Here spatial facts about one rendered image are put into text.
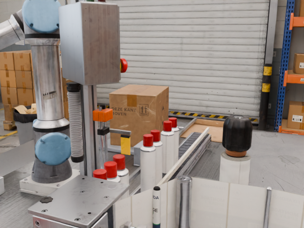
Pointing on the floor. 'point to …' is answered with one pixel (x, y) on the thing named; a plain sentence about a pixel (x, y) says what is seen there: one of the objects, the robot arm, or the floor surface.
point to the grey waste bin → (25, 131)
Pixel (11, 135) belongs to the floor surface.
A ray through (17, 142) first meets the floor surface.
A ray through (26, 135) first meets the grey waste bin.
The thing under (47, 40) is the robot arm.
